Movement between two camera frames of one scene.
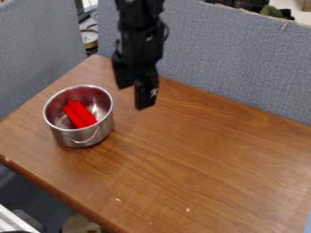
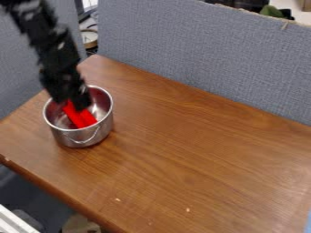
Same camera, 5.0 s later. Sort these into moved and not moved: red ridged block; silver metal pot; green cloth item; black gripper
Moved: black gripper
Not moved: green cloth item; silver metal pot; red ridged block
